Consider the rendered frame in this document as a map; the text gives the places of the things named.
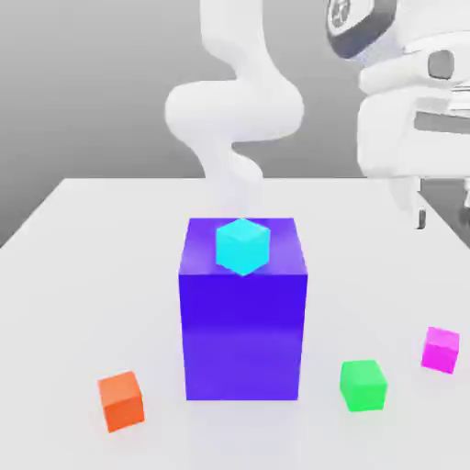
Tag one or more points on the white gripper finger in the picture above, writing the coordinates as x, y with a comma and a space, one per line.
467, 194
407, 198

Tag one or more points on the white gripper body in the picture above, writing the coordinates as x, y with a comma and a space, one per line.
385, 147

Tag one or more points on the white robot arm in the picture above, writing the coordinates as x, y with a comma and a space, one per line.
235, 110

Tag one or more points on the small magenta cube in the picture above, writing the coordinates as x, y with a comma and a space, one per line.
440, 350

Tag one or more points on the small cyan cube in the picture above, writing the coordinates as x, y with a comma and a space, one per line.
242, 248

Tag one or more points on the small green cube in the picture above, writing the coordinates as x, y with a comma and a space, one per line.
363, 385

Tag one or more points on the small orange cube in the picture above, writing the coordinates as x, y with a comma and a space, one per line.
123, 404

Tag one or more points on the large blue box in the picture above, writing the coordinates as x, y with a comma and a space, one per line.
242, 330

